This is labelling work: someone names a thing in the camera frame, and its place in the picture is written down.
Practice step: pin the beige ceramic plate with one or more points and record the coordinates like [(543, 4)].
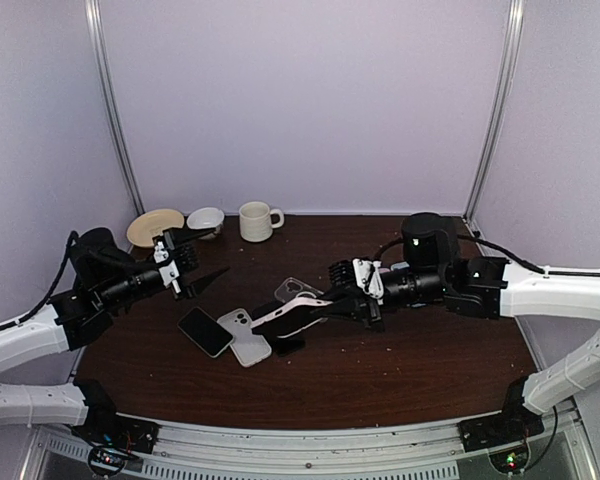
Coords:
[(149, 225)]

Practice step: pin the left aluminium frame post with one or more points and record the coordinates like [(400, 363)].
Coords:
[(97, 37)]

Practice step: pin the black phone with dark case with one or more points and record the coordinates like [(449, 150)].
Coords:
[(285, 347)]

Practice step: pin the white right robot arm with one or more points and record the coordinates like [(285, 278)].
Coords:
[(479, 287)]

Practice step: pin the clear magsafe phone case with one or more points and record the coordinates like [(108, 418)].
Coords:
[(292, 288)]

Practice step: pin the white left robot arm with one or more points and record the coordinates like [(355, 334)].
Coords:
[(108, 281)]

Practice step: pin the beige phone case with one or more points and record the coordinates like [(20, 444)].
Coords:
[(249, 349)]

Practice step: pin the aluminium front rail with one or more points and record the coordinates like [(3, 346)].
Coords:
[(433, 450)]

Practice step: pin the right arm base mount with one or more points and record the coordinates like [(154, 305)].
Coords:
[(505, 434)]

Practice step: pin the aluminium frame post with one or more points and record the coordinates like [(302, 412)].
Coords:
[(506, 74), (97, 37)]

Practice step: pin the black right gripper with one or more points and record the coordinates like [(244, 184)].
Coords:
[(350, 301)]

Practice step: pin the white ceramic mug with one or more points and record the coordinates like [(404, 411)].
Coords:
[(257, 221)]

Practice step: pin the white ceramic bowl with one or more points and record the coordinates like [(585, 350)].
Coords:
[(207, 218)]

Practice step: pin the right aluminium frame post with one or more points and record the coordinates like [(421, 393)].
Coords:
[(506, 74)]

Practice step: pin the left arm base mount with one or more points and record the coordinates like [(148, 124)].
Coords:
[(115, 435)]

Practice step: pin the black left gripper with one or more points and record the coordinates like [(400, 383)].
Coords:
[(175, 236)]

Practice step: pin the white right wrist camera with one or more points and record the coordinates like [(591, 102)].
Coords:
[(368, 277)]

